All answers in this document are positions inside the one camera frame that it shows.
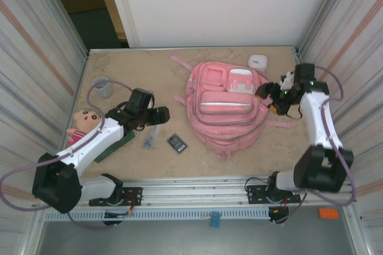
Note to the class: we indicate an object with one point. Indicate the green notebook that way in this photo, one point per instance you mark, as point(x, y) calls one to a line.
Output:
point(119, 144)

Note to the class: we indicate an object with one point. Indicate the small clear bottle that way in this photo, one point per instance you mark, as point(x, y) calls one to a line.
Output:
point(151, 138)

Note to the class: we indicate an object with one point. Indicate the blue connector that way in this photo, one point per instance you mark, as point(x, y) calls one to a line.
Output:
point(215, 219)

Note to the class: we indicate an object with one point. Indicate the aluminium mounting rail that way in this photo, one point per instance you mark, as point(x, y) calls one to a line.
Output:
point(194, 190)

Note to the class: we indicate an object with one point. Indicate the orange toy brick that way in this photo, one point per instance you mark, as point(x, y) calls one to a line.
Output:
point(329, 213)

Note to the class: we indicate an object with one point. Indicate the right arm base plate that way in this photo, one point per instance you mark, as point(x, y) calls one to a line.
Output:
point(257, 195)

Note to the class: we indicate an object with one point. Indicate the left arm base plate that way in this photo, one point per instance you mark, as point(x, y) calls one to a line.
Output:
point(133, 196)

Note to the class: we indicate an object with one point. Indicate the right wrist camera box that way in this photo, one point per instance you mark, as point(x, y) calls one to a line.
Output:
point(287, 80)

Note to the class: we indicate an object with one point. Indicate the cartoon boy plush doll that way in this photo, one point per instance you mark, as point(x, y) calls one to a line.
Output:
point(85, 118)

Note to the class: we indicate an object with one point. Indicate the grey cup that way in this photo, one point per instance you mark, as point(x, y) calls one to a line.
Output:
point(103, 90)

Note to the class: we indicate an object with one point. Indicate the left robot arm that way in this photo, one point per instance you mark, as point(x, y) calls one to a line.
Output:
point(89, 147)

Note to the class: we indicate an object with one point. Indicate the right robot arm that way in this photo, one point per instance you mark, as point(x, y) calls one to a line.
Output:
point(317, 117)

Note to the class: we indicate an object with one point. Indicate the white square container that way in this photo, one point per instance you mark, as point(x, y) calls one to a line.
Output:
point(257, 61)

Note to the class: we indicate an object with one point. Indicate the pink student backpack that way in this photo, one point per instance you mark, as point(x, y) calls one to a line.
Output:
point(224, 117)

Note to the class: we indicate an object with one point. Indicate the aluminium table edge rail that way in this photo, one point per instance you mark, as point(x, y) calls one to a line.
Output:
point(119, 50)

